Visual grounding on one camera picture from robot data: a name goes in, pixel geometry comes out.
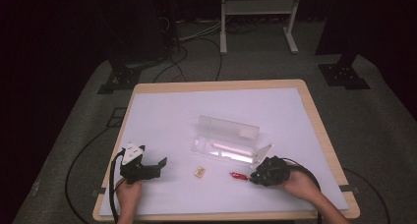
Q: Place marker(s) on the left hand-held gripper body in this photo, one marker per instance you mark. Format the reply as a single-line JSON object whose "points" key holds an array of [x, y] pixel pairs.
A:
{"points": [[132, 153]]}

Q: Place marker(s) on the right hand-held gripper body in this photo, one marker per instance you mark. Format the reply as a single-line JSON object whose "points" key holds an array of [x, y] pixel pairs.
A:
{"points": [[272, 171]]}

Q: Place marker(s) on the red pen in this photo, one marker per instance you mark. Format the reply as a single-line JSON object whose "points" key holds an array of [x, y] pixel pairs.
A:
{"points": [[239, 176]]}

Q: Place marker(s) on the white pen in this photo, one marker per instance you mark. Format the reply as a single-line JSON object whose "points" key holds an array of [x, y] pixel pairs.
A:
{"points": [[234, 149]]}

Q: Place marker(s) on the clear plastic pencil case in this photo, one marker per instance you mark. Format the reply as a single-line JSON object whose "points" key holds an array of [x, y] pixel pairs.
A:
{"points": [[226, 142]]}

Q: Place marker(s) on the person's right hand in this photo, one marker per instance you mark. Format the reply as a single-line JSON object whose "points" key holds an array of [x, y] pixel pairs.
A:
{"points": [[300, 184]]}

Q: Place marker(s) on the person's left hand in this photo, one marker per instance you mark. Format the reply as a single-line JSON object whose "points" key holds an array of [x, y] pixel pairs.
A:
{"points": [[128, 194]]}

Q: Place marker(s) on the small tan eraser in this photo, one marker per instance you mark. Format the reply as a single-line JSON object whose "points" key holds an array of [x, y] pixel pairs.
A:
{"points": [[200, 172]]}

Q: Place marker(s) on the black tape strip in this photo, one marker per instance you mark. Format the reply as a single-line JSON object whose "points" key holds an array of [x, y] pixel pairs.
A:
{"points": [[349, 188], [98, 191]]}

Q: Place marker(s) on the white paper sheet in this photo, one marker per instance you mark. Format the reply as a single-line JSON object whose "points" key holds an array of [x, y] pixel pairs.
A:
{"points": [[183, 112]]}

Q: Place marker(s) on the black stand base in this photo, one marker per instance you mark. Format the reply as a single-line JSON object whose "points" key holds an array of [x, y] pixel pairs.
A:
{"points": [[342, 75], [123, 76]]}

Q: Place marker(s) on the white metal stand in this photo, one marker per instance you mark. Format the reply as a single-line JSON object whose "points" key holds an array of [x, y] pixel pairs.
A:
{"points": [[259, 6]]}

